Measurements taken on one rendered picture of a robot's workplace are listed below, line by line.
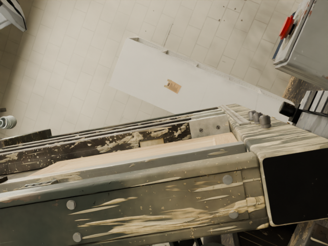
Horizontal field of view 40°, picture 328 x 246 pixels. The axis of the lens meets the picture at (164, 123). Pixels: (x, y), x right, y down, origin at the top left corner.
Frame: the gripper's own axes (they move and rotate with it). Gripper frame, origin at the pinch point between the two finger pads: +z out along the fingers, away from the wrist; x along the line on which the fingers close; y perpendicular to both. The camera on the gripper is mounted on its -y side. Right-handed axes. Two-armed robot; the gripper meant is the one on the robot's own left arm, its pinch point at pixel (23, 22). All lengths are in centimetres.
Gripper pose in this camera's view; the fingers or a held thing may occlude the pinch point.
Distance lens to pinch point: 83.7
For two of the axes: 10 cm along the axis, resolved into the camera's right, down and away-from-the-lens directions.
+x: -1.6, 2.2, -9.6
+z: 6.4, 7.7, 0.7
